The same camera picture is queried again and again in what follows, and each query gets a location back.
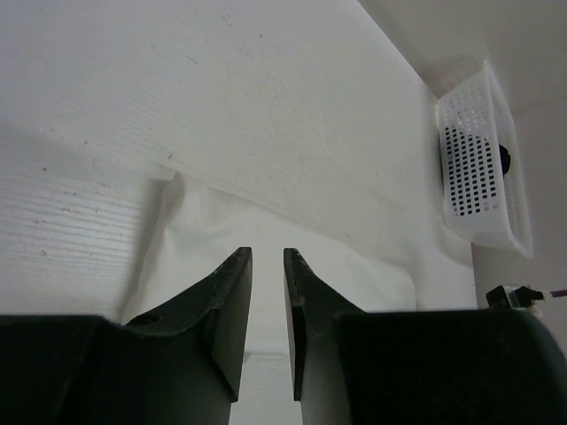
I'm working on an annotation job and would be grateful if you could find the white tank top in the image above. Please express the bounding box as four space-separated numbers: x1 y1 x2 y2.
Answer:
121 174 416 354

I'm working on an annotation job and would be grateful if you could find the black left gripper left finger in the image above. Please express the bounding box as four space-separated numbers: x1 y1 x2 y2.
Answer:
1 247 252 424

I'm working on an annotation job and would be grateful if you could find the white plastic laundry basket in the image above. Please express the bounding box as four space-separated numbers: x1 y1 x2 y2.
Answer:
436 61 533 259

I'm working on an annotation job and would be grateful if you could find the black tank top in basket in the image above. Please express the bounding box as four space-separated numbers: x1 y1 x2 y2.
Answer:
499 144 512 176

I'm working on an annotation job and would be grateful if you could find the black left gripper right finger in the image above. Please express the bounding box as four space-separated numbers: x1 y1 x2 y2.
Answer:
283 248 566 424

